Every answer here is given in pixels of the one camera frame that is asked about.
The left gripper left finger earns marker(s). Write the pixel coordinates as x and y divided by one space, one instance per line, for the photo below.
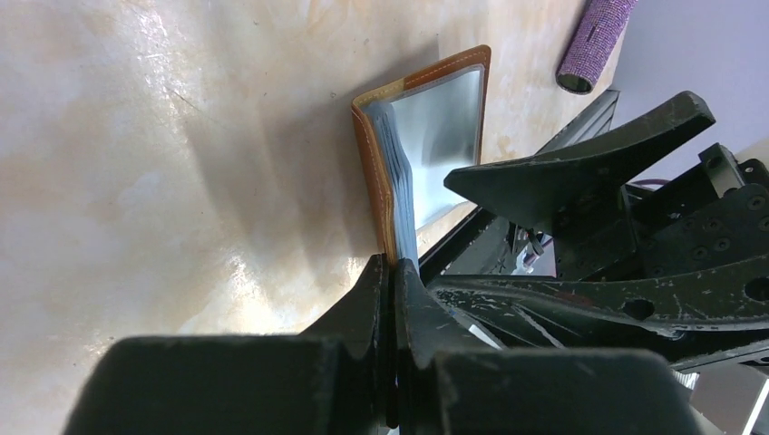
333 378

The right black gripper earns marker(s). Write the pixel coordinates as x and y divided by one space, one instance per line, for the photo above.
600 227

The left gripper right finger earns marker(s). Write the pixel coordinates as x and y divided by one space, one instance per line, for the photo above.
450 382

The brown leather card holder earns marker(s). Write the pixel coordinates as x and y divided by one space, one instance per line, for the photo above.
411 133

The purple glitter microphone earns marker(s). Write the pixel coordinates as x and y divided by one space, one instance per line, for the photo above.
597 34

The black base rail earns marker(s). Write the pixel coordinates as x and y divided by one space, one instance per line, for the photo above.
479 243

